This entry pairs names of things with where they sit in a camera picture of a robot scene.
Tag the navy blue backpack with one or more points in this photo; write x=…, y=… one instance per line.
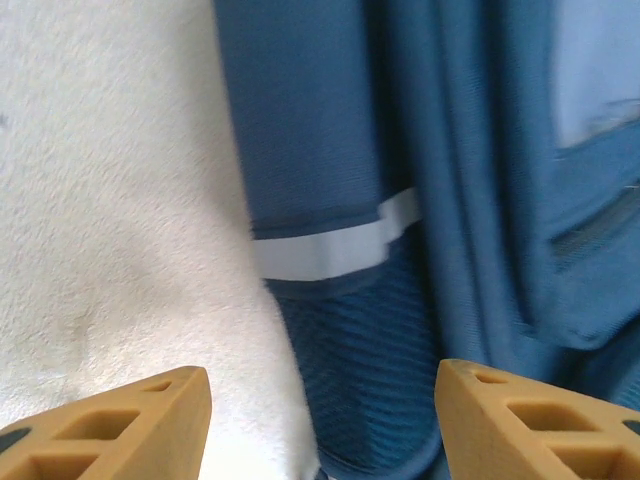
x=450, y=150

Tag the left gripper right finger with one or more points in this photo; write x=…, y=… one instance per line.
x=525, y=430

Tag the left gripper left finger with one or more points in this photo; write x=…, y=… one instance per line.
x=125, y=430

